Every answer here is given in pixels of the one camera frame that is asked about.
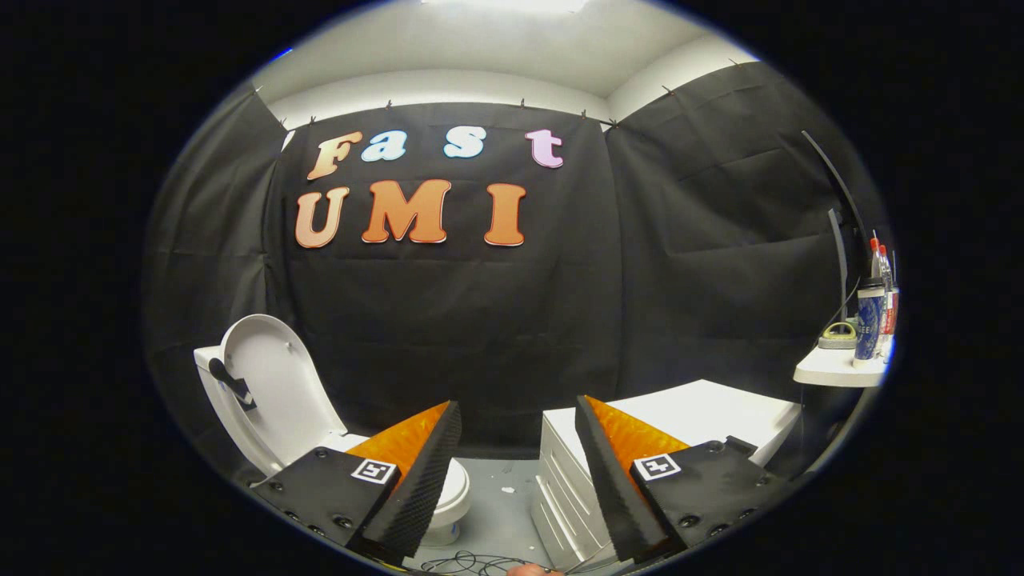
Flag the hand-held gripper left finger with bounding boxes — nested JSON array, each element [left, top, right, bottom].
[[254, 402, 462, 563]]

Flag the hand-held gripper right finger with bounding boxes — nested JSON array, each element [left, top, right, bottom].
[[576, 396, 793, 563]]

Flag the white toilet lid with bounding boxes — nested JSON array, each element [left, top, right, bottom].
[[210, 314, 349, 474]]

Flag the white drawer cabinet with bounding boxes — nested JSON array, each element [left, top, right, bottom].
[[532, 379, 802, 570]]

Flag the black backdrop cloth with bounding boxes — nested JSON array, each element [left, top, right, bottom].
[[142, 62, 889, 481]]

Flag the blue spray can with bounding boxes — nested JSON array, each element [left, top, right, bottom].
[[853, 278, 885, 369]]

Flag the black curved rod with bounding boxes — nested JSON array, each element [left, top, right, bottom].
[[802, 130, 869, 241]]

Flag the ceiling light panel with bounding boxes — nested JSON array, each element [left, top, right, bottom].
[[420, 0, 589, 13]]

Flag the black floor cables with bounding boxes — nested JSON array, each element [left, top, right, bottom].
[[420, 550, 561, 575]]

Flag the white wall shelf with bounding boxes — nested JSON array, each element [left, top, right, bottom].
[[794, 346, 889, 389]]

